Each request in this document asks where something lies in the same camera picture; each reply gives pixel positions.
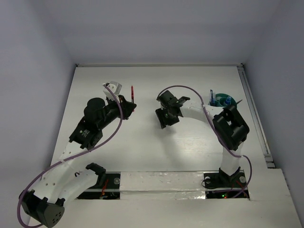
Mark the blue pen with clip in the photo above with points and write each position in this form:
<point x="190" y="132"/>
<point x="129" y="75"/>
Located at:
<point x="213" y="100"/>

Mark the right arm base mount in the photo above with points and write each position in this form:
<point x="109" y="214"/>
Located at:
<point x="215" y="188"/>

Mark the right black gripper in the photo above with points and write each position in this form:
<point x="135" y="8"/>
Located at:
<point x="164" y="120"/>

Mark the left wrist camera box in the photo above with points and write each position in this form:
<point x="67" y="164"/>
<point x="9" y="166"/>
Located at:
<point x="112" y="90"/>

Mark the teal round organizer container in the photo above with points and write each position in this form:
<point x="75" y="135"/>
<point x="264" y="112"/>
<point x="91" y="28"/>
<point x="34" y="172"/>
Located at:
<point x="222" y="100"/>

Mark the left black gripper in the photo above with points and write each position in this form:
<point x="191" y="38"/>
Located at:
<point x="127" y="107"/>

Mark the correction fluid bottle blue cap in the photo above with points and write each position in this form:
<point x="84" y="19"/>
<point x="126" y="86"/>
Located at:
<point x="227" y="101"/>

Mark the blue grip clear pen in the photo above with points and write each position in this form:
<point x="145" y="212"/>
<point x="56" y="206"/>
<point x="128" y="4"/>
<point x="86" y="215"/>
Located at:
<point x="211" y="96"/>

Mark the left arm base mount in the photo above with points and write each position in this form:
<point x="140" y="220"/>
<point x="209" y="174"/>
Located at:
<point x="106" y="187"/>

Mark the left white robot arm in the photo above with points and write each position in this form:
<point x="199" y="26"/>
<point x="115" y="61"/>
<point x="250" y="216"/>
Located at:
<point x="46" y="197"/>

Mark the red pen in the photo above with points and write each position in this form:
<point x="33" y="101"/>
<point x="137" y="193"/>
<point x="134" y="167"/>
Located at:
<point x="132" y="94"/>

